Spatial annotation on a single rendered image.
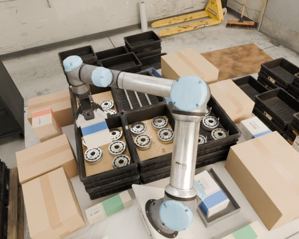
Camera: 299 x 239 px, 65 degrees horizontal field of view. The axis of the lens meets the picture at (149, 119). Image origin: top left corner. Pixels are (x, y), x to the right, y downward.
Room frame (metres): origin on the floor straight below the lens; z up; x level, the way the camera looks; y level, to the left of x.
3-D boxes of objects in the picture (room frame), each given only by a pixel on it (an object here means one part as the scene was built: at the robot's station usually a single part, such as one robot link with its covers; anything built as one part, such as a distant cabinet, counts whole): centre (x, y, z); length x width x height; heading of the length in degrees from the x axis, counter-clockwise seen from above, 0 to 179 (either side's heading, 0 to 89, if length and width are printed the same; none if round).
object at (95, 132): (0.83, 0.28, 1.09); 0.20 x 0.12 x 0.09; 18
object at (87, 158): (0.83, 0.34, 0.86); 0.10 x 0.10 x 0.01
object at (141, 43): (2.73, 0.00, 0.37); 0.40 x 0.30 x 0.45; 108
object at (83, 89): (0.85, 0.29, 1.33); 0.08 x 0.08 x 0.05
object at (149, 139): (0.90, 0.05, 0.86); 0.10 x 0.10 x 0.01
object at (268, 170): (0.62, -0.62, 0.80); 0.40 x 0.30 x 0.20; 16
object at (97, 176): (0.85, 0.27, 0.92); 0.40 x 0.30 x 0.02; 13
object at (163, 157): (0.91, -0.02, 0.92); 0.40 x 0.30 x 0.02; 13
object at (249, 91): (1.87, -1.07, 0.26); 0.40 x 0.30 x 0.23; 18
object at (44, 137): (1.11, 0.68, 0.81); 0.16 x 0.12 x 0.07; 18
